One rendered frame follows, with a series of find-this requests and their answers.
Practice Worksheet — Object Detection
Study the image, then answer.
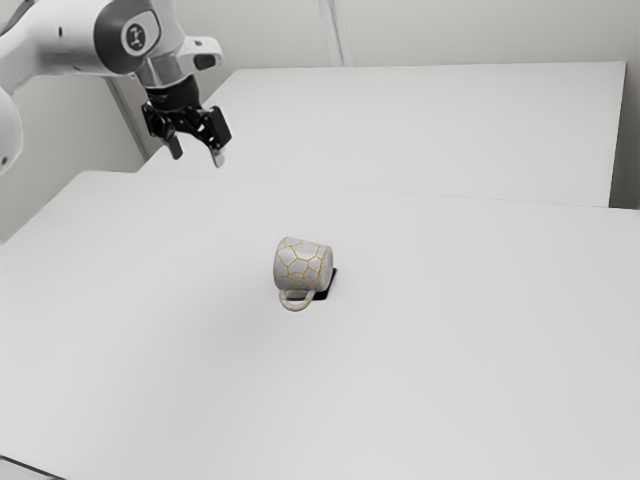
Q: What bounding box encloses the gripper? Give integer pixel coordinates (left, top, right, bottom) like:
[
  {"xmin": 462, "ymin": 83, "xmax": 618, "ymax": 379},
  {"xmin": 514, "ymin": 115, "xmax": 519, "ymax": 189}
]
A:
[{"xmin": 140, "ymin": 78, "xmax": 234, "ymax": 169}]

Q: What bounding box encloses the white mug with gold cracks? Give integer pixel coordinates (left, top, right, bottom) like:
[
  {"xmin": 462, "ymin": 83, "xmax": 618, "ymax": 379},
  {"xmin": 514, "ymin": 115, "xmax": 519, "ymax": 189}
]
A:
[{"xmin": 272, "ymin": 235, "xmax": 335, "ymax": 314}]

